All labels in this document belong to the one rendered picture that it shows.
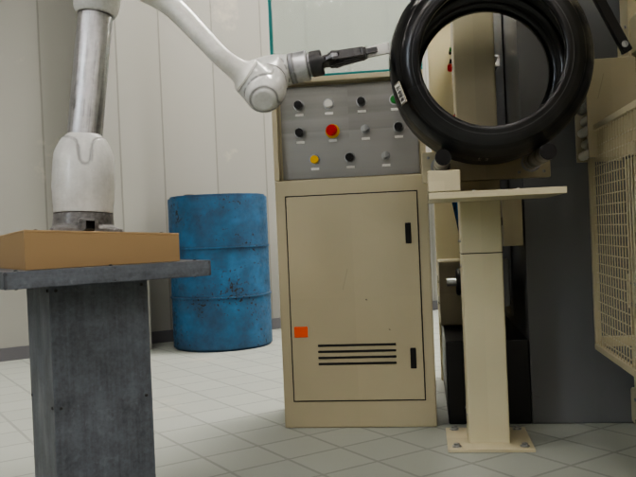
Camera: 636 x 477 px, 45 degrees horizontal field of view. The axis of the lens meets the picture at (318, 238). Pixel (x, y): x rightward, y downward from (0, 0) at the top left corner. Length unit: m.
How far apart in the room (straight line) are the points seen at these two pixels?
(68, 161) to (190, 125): 3.50
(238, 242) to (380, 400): 2.19
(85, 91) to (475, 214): 1.24
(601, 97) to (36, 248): 1.67
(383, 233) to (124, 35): 2.88
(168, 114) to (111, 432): 3.68
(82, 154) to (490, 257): 1.28
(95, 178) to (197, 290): 2.78
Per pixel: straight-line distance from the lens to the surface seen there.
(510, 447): 2.57
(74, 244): 1.93
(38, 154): 5.20
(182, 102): 5.56
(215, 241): 4.75
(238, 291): 4.78
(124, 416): 2.08
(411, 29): 2.20
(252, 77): 2.14
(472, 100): 2.55
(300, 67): 2.28
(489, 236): 2.52
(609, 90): 2.54
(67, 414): 2.04
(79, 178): 2.07
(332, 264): 2.77
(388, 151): 2.82
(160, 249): 1.99
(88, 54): 2.37
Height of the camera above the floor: 0.71
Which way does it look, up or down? level
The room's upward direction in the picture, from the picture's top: 2 degrees counter-clockwise
